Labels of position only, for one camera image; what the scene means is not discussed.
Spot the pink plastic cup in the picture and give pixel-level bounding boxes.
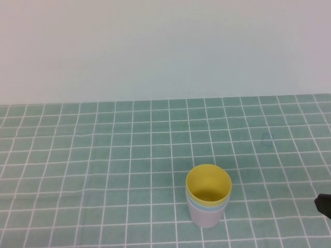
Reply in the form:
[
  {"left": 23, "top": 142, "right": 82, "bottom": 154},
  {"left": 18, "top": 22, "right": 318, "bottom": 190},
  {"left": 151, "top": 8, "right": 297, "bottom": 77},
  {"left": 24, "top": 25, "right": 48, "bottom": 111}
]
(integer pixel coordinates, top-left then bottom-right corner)
[{"left": 186, "top": 200, "right": 228, "bottom": 229}]

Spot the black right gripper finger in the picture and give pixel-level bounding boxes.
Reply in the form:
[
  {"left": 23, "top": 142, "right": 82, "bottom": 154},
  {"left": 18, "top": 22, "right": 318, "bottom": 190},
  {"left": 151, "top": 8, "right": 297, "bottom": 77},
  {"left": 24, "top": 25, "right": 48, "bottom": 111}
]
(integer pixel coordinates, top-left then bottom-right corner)
[{"left": 313, "top": 193, "right": 331, "bottom": 219}]

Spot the light blue plastic cup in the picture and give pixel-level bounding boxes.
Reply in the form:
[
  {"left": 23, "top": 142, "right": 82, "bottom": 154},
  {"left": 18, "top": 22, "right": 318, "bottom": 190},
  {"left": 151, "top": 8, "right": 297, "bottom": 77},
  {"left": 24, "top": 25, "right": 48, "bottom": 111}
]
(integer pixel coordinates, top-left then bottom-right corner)
[{"left": 185, "top": 192, "right": 230, "bottom": 212}]

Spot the green checked tablecloth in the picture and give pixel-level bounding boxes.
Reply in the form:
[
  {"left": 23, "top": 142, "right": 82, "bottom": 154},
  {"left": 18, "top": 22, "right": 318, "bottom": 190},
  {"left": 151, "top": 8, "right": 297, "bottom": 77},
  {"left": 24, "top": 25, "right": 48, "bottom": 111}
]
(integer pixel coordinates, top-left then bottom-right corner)
[{"left": 0, "top": 93, "right": 331, "bottom": 248}]

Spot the yellow plastic cup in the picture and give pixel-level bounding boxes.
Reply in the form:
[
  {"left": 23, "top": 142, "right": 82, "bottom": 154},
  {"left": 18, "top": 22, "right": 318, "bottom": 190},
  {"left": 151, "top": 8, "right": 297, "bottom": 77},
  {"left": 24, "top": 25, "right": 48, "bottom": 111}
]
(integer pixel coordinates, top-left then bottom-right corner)
[{"left": 185, "top": 164, "right": 232, "bottom": 204}]

